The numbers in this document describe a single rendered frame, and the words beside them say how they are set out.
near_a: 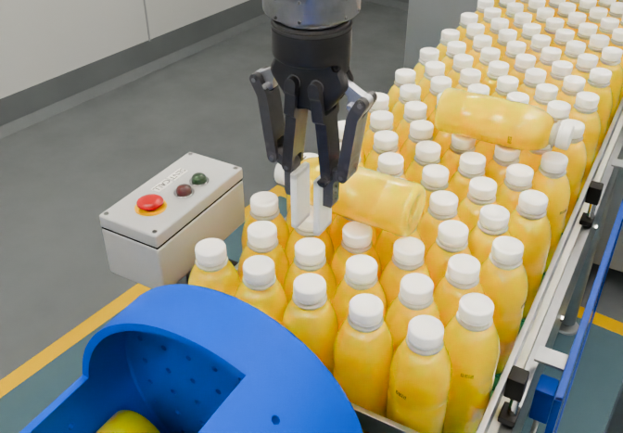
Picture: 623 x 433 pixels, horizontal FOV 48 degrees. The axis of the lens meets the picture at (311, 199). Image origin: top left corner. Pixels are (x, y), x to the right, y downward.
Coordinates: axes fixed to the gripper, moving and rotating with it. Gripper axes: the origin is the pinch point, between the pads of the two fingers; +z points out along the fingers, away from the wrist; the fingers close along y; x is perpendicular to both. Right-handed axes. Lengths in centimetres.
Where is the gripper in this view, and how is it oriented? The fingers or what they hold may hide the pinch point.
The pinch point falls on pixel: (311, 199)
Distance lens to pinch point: 74.7
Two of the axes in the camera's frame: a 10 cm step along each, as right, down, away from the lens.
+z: 0.0, 8.3, 5.6
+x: 5.0, -4.9, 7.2
